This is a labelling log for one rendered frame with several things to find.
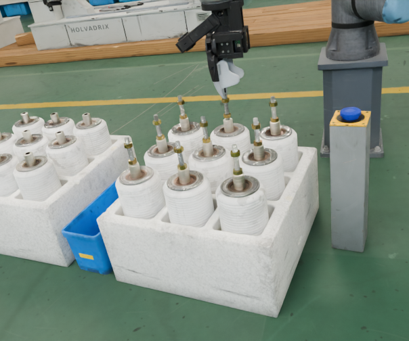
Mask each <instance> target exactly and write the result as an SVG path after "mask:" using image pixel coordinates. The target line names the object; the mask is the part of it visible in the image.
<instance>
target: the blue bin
mask: <svg viewBox="0 0 409 341"><path fill-rule="evenodd" d="M115 183H116V181H115V182H113V183H112V184H111V185H110V186H109V187H108V188H107V189H105V190H104V191H103V192H102V193H101V194H100V195H99V196H98V197H97V198H96V199H95V200H94V201H93V202H91V203H90V204H89V205H88V206H87V207H86V208H85V209H83V210H82V211H81V212H80V213H79V214H78V215H77V216H76V217H75V218H73V220H71V222H69V223H68V224H67V225H66V226H65V227H64V228H63V229H62V235H63V236H64V237H65V238H66V239H67V241H68V243H69V246H70V248H71V250H72V253H73V254H74V257H75V258H76V261H77V263H78V265H79V267H80V269H82V270H86V271H91V272H94V273H100V274H103V275H107V274H109V273H111V272H112V271H113V268H112V265H111V262H110V259H109V256H108V253H107V250H106V247H105V244H104V241H103V238H102V234H101V232H100V228H99V226H98V222H97V218H98V217H99V216H100V215H101V214H102V213H103V212H106V210H107V209H108V208H109V207H110V206H111V205H112V204H113V203H114V202H115V201H116V200H117V199H118V198H119V195H118V192H117V190H116V185H115Z"/></svg>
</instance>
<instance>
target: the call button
mask: <svg viewBox="0 0 409 341"><path fill-rule="evenodd" d="M360 115H361V109H359V108H356V107H347V108H343V109H342V110H341V111H340V116H342V119H344V120H356V119H358V118H359V116H360Z"/></svg>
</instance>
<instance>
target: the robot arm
mask: <svg viewBox="0 0 409 341"><path fill-rule="evenodd" d="M199 1H200V2H202V3H201V8H202V11H211V15H210V16H209V17H208V18H206V19H205V20H204V21H202V22H201V23H200V24H199V25H198V26H197V27H196V28H194V29H193V30H192V31H190V32H189V33H188V32H187V33H186V34H184V35H182V36H181V37H180V38H179V39H178V42H177V43H176V44H175V45H176V47H177V48H178V49H179V50H180V51H181V53H183V52H185V51H186V52H187V51H189V50H190V49H192V48H193V46H195V44H196V42H197V41H198V40H200V39H201V38H202V37H204V36H205V35H206V38H205V49H206V54H207V61H208V67H209V72H210V75H211V78H212V81H213V83H214V86H215V88H216V90H217V92H218V93H219V94H220V96H221V97H222V98H223V99H225V93H227V92H228V87H230V86H232V85H237V84H238V83H239V82H240V78H242V77H243V76H244V71H243V69H241V68H239V67H236V66H235V65H234V62H233V59H236V58H243V57H244V56H243V53H247V52H248V50H249V49H250V48H251V46H250V39H249V26H248V25H244V18H243V12H242V6H243V5H244V0H199ZM374 21H378V22H385V23H387V24H393V23H394V24H403V23H405V22H408V21H409V0H331V32H330V36H329V38H328V42H327V45H326V57H327V58H328V59H331V60H336V61H356V60H365V59H368V58H372V57H374V56H376V55H378V54H379V53H380V42H379V38H378V36H377V33H376V29H375V27H374ZM246 32H247V35H246ZM247 38H248V41H247Z"/></svg>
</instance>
